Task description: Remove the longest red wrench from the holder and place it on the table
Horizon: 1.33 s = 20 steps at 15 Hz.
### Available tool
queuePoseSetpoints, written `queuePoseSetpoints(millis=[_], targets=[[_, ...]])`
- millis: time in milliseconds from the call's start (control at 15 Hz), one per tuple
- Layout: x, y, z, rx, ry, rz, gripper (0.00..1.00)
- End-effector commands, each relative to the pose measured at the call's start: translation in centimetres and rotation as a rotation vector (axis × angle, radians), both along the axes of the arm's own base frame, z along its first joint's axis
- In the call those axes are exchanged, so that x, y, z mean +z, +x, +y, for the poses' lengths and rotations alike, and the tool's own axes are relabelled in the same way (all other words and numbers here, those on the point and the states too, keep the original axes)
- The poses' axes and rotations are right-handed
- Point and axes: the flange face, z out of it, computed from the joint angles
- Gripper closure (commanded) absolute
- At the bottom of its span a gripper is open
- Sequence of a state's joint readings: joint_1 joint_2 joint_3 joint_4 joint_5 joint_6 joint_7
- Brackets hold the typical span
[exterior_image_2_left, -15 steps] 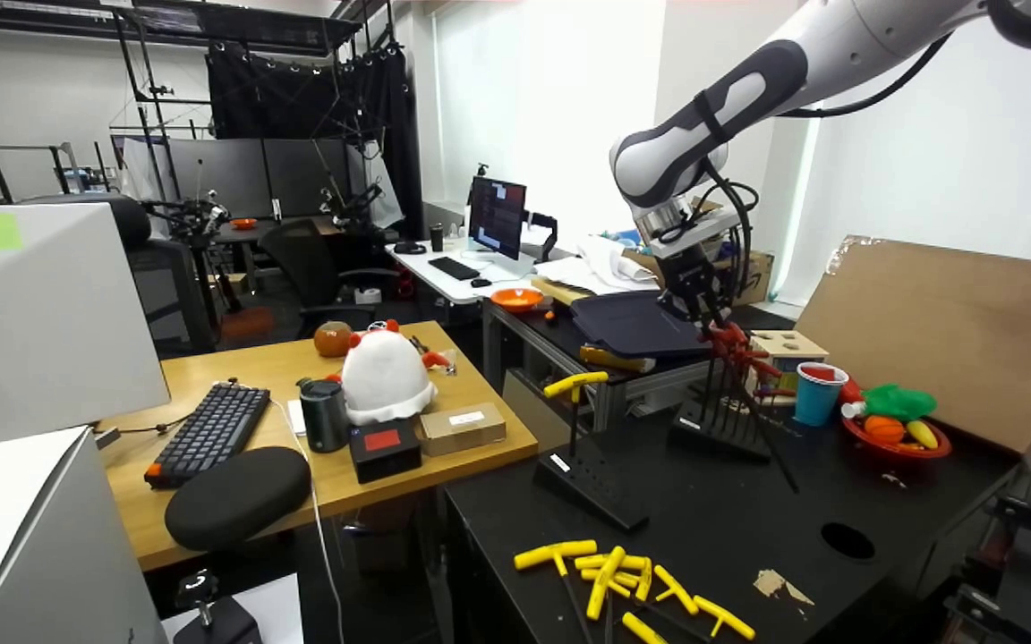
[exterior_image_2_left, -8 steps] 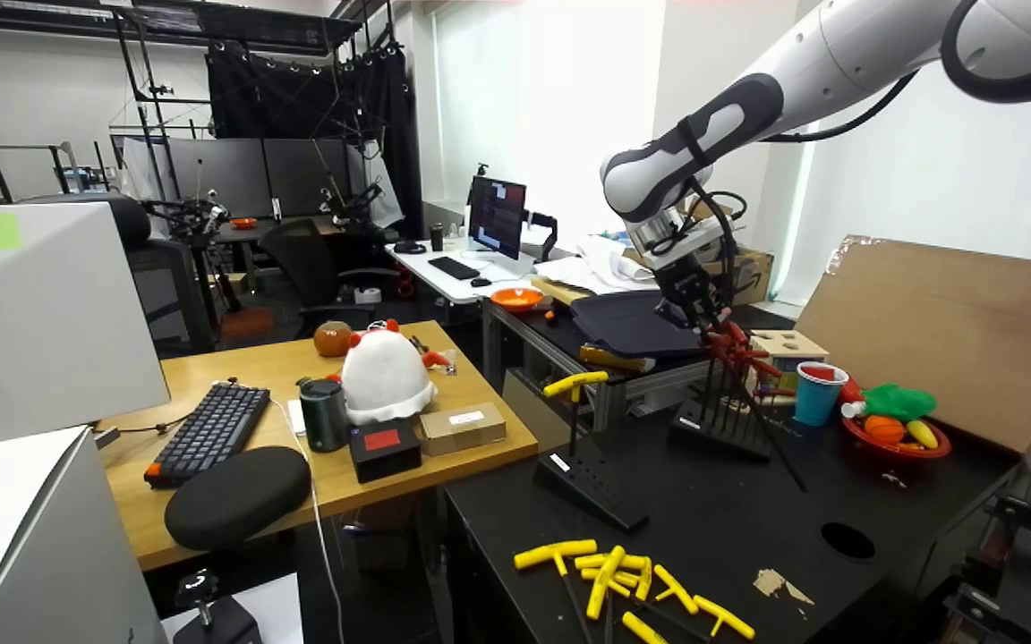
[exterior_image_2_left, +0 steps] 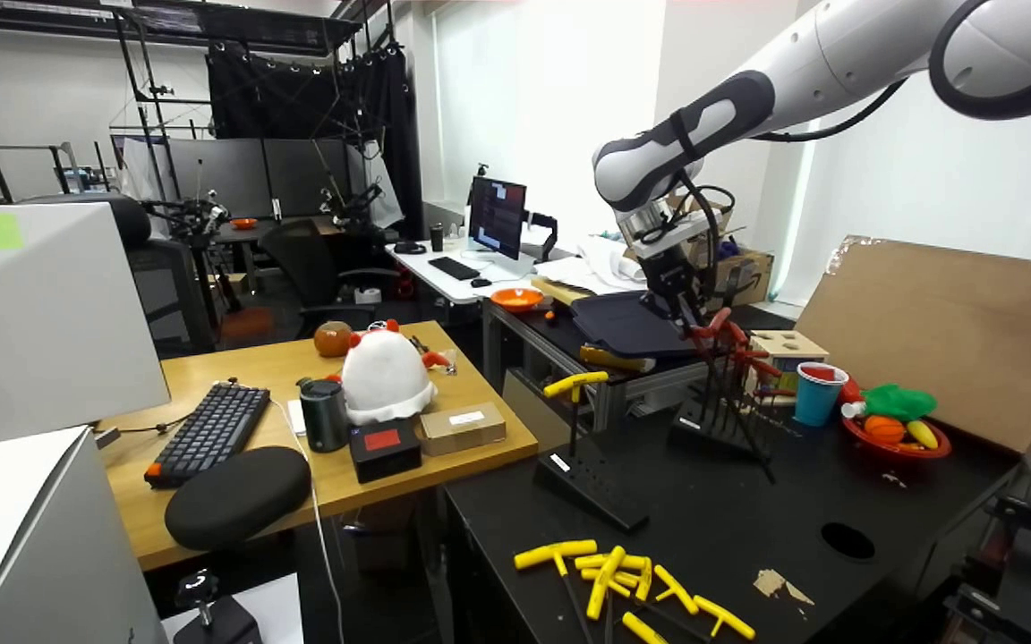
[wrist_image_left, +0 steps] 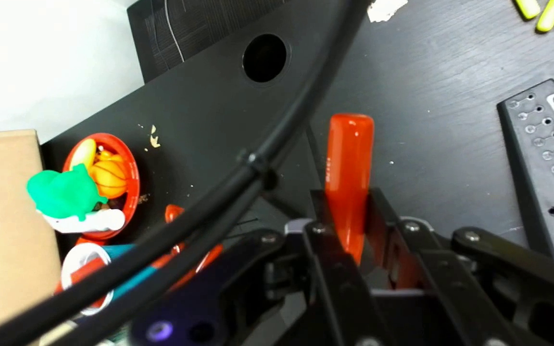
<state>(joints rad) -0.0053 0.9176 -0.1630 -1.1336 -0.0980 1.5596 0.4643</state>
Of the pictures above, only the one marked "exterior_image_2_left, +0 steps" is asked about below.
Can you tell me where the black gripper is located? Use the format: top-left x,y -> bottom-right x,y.
644,234 -> 724,334

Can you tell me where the longest red T-handle wrench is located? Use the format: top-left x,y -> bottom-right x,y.
691,305 -> 781,486

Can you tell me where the black wedge wrench holder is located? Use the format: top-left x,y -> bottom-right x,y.
664,399 -> 781,484
532,445 -> 650,537

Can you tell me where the brown cardboard box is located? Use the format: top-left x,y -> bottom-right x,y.
710,249 -> 775,307

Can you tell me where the dark storage bin lid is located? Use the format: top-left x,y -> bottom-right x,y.
569,290 -> 701,362

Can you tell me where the white shape sorter box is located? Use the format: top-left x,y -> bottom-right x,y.
748,326 -> 833,364

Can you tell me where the white desk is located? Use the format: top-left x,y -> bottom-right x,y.
385,231 -> 650,315

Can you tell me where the black headphone stand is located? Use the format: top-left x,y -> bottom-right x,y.
527,213 -> 562,267

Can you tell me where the green and white toy vegetable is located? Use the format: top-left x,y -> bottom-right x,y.
859,379 -> 943,426

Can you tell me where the red plastic bowl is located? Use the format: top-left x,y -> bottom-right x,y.
842,413 -> 957,472

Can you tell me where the small black keyboard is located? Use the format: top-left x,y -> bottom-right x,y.
426,255 -> 488,287

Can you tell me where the yellow toy banana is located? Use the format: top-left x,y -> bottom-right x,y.
904,416 -> 946,456

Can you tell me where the tan cardboard box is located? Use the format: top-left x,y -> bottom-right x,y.
417,402 -> 507,456

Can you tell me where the brown cardboard sheet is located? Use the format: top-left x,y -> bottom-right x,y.
791,234 -> 1031,462

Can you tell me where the torn paper scrap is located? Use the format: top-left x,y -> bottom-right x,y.
750,565 -> 816,608

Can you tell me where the white hard hat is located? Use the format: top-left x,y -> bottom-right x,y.
335,330 -> 437,430

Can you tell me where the black box with red label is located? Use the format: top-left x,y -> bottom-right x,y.
346,422 -> 426,484

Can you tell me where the black office chair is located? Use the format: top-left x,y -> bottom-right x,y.
262,219 -> 406,334
107,194 -> 221,354

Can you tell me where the black mug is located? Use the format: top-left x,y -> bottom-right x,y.
298,377 -> 353,456

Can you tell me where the black curtain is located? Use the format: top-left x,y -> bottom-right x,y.
203,41 -> 423,238

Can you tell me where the light wooden desk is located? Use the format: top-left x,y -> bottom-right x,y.
95,320 -> 543,573

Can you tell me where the black computer keyboard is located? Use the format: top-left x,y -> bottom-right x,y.
141,379 -> 274,492

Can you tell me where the black tripod knob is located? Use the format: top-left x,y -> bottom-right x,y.
170,565 -> 264,644

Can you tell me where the white computer monitor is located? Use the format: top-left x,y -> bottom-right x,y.
0,199 -> 175,456

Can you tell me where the white box appliance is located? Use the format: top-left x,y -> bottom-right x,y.
0,426 -> 168,644

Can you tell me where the red T-handle hex wrench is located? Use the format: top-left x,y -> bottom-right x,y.
728,336 -> 784,385

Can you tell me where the yellow T-handle hex wrench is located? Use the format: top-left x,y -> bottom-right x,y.
507,537 -> 605,577
581,543 -> 631,625
691,593 -> 764,644
573,550 -> 656,579
540,370 -> 614,468
614,608 -> 670,644
650,562 -> 701,616
623,556 -> 659,606

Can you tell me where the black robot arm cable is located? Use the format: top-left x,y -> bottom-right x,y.
670,71 -> 915,262

